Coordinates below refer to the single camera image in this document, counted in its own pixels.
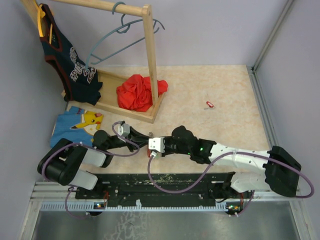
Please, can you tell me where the yellow plastic hanger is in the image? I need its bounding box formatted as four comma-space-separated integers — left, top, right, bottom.
36, 4, 53, 44

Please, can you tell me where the red crumpled shirt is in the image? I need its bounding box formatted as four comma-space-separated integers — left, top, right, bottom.
116, 74, 153, 112

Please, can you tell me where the navy basketball jersey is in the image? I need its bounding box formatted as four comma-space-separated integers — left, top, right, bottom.
39, 3, 103, 106

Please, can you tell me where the teal wire hanger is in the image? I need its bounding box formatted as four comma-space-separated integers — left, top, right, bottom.
84, 1, 167, 72

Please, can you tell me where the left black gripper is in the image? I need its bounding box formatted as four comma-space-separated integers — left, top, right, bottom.
106, 125, 152, 152

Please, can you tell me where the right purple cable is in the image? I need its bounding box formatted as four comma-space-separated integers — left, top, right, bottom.
147, 151, 315, 218

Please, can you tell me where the aluminium frame rail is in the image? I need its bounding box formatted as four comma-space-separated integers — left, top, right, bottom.
249, 0, 303, 201

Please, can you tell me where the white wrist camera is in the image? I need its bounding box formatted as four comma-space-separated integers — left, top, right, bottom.
148, 137, 164, 157
117, 122, 130, 138

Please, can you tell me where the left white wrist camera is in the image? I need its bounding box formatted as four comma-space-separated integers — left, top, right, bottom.
117, 122, 130, 138

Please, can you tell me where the red tagged key far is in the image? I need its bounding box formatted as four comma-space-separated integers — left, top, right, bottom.
204, 101, 216, 110

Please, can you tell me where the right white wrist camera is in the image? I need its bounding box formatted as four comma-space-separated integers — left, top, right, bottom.
148, 137, 164, 157

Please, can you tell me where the grey slotted cable duct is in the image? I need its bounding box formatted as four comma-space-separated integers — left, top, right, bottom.
39, 201, 241, 213

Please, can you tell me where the wooden clothes rack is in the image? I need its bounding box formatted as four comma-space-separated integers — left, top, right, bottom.
21, 0, 165, 124

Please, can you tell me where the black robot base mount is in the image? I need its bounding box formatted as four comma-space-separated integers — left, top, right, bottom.
75, 173, 240, 207

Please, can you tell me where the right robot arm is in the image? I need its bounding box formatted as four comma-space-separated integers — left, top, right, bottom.
160, 125, 302, 198

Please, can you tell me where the blue pikachu shirt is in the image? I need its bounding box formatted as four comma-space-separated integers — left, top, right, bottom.
50, 106, 104, 147

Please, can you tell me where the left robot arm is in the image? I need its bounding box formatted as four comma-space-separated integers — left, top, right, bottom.
37, 126, 149, 186

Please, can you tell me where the red handled metal key organizer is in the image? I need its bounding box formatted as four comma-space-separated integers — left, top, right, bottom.
146, 132, 154, 158

